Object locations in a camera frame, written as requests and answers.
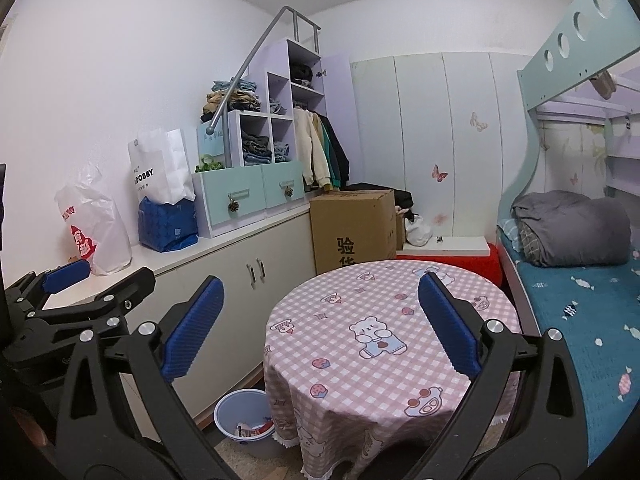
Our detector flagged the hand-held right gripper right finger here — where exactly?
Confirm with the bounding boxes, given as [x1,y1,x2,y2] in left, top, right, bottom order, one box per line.
[415,270,593,480]

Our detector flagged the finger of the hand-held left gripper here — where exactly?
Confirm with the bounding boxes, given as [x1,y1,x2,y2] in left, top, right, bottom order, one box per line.
[20,266,157,342]
[5,259,93,319]

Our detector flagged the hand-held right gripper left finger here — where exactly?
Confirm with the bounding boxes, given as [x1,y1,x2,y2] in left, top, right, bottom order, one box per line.
[52,275,226,480]

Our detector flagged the light blue plastic bin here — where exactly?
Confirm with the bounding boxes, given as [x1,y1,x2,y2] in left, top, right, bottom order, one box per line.
[214,388,277,458]

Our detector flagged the red and white wrapper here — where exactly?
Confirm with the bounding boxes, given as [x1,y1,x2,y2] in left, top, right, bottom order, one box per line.
[235,420,276,440]

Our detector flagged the white plastic bag red print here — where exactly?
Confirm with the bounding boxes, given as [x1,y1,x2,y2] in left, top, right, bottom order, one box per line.
[54,164,133,277]

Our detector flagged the long white floor cabinet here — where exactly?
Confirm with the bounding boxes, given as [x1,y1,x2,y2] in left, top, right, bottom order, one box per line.
[42,205,321,431]

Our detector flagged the blue patterned packet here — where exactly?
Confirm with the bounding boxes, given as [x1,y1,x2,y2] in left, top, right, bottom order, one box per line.
[137,196,199,253]

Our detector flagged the red storage box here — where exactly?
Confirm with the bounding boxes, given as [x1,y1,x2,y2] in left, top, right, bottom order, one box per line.
[397,242,502,286]

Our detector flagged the white step ledge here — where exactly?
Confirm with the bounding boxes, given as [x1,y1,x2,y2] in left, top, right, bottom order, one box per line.
[402,236,492,257]

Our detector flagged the small white plastic bag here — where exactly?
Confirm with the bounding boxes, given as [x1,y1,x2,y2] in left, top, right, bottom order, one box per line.
[405,214,433,247]

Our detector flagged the pink checked tablecloth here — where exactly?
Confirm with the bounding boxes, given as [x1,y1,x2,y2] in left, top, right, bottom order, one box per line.
[262,259,523,480]

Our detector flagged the plaid pillow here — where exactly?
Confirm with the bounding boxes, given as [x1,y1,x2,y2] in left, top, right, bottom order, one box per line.
[517,222,543,261]

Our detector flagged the wide teal drawer unit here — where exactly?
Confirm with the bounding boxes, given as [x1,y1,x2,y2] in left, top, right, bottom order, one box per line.
[191,166,266,239]

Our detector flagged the white paper bag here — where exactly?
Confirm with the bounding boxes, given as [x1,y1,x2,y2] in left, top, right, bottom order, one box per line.
[127,127,197,206]

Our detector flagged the black cloth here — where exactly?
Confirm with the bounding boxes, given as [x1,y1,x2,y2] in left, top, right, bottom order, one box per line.
[345,183,416,221]

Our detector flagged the teal candy print bedsheet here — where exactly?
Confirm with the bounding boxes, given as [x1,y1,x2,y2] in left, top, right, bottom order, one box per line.
[500,220,640,466]

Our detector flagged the large brown cardboard box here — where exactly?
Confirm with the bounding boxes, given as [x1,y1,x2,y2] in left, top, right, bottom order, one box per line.
[309,189,398,277]

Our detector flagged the grey duvet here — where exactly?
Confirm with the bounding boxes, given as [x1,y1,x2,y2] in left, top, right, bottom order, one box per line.
[512,191,633,267]

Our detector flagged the narrow teal drawer unit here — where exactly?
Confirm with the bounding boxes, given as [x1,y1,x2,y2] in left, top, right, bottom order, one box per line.
[261,160,306,211]

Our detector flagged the dark folded clothes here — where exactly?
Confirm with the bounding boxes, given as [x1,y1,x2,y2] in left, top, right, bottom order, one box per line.
[242,132,273,166]

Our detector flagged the white wardrobe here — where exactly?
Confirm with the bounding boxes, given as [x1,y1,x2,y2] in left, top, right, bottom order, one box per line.
[350,52,533,241]

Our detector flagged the black hanging jacket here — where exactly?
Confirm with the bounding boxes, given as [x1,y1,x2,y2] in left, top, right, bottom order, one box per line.
[320,114,351,183]

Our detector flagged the green hanging jacket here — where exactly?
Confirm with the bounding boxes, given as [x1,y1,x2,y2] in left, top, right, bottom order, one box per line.
[320,120,344,186]

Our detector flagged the cream hanging jacket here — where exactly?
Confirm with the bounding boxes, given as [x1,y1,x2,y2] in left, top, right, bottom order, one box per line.
[292,107,332,192]

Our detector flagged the pile of folded clothes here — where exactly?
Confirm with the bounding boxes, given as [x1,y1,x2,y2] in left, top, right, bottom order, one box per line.
[200,77,263,123]

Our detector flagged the purple open shelf unit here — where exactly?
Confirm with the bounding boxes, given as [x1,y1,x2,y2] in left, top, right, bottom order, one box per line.
[227,39,353,191]

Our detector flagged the folded black clothes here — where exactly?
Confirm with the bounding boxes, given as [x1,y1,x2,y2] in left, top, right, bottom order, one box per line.
[290,62,317,89]

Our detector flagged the grey metal handrail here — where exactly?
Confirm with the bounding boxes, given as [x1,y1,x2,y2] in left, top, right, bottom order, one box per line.
[210,6,322,168]

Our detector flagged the brown soft item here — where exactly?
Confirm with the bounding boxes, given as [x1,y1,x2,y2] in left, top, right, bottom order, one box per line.
[590,71,617,100]

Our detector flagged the teal bunk bed frame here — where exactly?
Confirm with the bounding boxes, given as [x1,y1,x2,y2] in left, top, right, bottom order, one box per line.
[497,0,640,311]

